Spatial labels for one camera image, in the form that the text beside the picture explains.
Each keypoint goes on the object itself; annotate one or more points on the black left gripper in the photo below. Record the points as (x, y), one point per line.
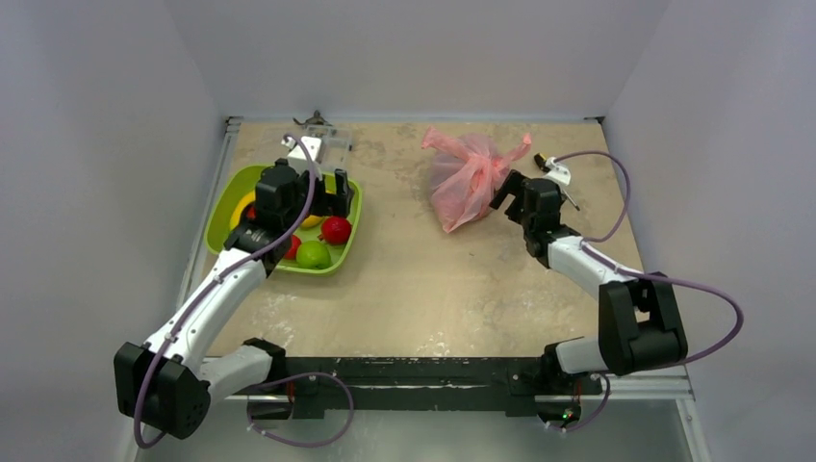
(333, 204)

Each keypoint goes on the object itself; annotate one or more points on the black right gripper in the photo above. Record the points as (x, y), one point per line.
(516, 196)

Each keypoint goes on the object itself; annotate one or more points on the pink plastic bag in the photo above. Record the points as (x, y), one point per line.
(465, 173)

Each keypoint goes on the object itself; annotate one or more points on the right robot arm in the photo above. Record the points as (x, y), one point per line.
(639, 324)

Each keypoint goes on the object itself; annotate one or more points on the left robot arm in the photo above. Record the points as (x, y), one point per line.
(249, 256)

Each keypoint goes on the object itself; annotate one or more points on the red fake pomegranate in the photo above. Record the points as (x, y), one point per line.
(335, 231)

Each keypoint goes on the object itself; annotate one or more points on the yellow fake mango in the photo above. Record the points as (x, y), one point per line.
(311, 222)

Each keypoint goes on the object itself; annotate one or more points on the green fake apple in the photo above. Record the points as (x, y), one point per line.
(313, 255)

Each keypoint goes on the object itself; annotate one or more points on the red round fake fruit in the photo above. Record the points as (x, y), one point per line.
(294, 247)

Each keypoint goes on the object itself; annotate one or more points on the yellow fake banana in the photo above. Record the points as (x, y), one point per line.
(238, 212)

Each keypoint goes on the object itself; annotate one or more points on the black yellow screwdriver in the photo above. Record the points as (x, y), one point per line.
(540, 163)

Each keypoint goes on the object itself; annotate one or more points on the clear plastic screw box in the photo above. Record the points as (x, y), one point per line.
(335, 145)

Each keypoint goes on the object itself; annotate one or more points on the dark metal clamp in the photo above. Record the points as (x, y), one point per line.
(316, 119)

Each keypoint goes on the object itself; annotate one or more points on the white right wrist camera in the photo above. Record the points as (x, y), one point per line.
(557, 173)

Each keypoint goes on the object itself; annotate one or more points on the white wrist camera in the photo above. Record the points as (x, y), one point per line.
(557, 173)
(298, 158)

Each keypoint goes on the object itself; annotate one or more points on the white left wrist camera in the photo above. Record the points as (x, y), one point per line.
(298, 158)

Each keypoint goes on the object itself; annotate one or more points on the aluminium frame rail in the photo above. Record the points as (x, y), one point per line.
(204, 210)

